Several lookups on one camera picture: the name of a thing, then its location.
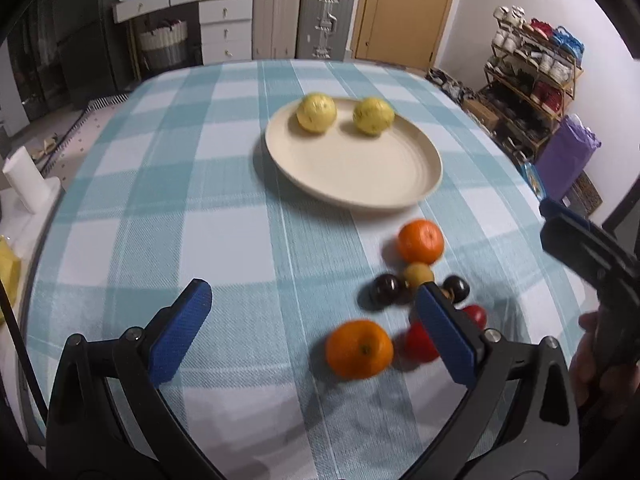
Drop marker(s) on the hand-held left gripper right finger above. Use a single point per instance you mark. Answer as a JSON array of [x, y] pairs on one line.
[[445, 332]]

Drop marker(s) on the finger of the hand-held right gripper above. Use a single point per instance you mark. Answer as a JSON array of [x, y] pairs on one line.
[[575, 240]]

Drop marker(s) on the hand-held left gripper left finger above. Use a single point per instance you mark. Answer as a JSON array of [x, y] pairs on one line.
[[182, 327]]

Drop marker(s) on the red round fruit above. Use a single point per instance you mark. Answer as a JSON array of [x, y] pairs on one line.
[[419, 344], [476, 314]]

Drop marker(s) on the dark purple round fruit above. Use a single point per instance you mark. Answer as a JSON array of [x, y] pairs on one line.
[[387, 290], [457, 287]]

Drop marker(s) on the tan longan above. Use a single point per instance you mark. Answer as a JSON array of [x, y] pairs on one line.
[[419, 274]]

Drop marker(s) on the orange mandarin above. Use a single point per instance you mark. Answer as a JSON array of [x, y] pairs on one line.
[[420, 241], [359, 349]]

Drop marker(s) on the cream round plate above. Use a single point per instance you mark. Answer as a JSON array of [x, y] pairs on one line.
[[352, 160]]

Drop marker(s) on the person's right hand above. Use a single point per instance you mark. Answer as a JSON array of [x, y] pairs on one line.
[[585, 370]]

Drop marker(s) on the dark patterned box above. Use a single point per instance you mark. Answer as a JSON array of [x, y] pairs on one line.
[[585, 195]]

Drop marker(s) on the blue patterned packet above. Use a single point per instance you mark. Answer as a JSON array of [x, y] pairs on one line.
[[534, 179]]

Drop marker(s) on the purple bag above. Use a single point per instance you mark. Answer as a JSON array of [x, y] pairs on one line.
[[567, 160]]

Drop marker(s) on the teal checked tablecloth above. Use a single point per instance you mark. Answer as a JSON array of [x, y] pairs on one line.
[[200, 210]]

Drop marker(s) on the cardboard box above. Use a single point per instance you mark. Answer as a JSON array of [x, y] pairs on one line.
[[482, 114]]

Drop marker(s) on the shoe rack with shoes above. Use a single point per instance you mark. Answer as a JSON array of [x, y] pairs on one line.
[[535, 80]]

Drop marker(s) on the yellow bag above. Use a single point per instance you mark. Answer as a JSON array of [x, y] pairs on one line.
[[7, 275]]

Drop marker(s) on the pile of shoes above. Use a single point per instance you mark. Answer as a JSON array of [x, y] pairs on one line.
[[450, 85]]

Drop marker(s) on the white paper towel roll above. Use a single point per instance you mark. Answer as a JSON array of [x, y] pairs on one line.
[[25, 180]]

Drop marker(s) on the yellow guava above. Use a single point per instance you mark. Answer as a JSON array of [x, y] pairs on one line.
[[316, 112], [373, 116]]

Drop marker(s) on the wooden door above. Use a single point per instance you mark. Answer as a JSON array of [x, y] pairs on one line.
[[405, 15]]

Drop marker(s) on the woven laundry basket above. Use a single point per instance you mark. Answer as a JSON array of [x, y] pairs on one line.
[[163, 45]]

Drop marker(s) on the white drawer cabinet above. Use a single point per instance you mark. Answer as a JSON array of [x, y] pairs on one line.
[[225, 22]]

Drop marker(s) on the cream suitcase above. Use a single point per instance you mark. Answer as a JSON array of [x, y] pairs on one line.
[[277, 15]]

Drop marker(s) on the silver suitcase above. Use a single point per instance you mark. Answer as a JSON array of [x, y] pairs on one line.
[[325, 17]]

